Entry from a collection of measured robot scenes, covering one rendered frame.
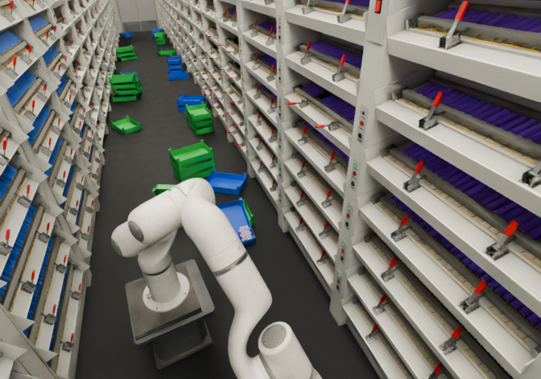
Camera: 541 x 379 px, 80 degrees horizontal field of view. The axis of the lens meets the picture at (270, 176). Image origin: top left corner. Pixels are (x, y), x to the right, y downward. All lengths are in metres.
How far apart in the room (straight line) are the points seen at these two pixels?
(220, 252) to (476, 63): 0.64
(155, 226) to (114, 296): 1.23
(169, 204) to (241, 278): 0.26
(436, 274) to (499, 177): 0.37
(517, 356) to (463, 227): 0.29
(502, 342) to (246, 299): 0.59
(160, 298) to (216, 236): 0.78
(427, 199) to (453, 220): 0.09
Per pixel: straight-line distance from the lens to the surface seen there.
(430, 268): 1.05
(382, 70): 0.99
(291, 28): 1.59
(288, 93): 1.66
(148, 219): 0.82
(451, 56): 0.82
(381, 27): 0.98
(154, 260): 1.30
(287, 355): 0.80
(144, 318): 1.48
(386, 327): 1.36
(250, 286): 0.74
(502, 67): 0.75
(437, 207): 0.95
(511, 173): 0.78
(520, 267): 0.86
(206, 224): 0.70
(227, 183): 2.62
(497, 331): 0.98
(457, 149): 0.83
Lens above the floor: 1.46
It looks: 33 degrees down
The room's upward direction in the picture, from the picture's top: 1 degrees counter-clockwise
